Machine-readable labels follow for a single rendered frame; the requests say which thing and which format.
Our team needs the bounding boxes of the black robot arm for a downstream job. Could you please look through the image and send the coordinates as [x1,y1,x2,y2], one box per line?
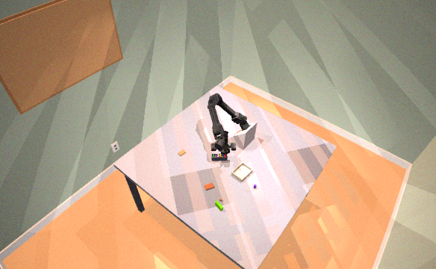
[208,93,251,155]

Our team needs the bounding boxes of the orange rectangular block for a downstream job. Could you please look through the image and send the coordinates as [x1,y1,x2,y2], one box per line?
[204,183,214,191]

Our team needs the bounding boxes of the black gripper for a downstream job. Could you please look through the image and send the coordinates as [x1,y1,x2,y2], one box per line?
[211,143,237,151]

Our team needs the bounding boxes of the green rectangular block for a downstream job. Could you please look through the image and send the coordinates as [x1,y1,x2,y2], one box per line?
[215,201,223,211]

